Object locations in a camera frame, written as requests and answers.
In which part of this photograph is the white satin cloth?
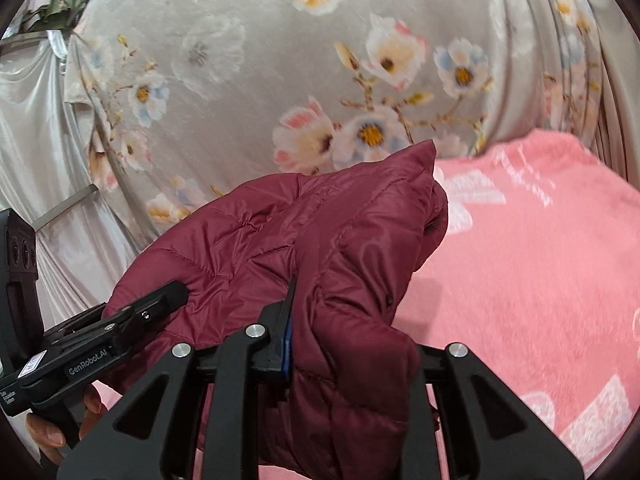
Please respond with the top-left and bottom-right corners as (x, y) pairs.
(0, 30), (148, 333)

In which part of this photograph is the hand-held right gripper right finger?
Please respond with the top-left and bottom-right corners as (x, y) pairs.
(400, 342), (586, 480)

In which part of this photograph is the grey metal bar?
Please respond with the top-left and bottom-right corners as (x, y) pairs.
(34, 184), (100, 233)

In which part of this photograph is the grey floral blanket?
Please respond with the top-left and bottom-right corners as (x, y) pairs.
(65, 0), (623, 258)

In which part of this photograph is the pink fleece blanket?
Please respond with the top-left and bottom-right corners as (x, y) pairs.
(80, 127), (637, 480)

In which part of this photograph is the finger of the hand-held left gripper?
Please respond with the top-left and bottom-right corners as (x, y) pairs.
(102, 280), (191, 343)

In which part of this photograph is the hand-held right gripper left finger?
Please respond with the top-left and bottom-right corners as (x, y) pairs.
(56, 275), (297, 480)

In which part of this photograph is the maroon puffer jacket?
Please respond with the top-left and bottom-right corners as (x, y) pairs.
(102, 140), (449, 480)

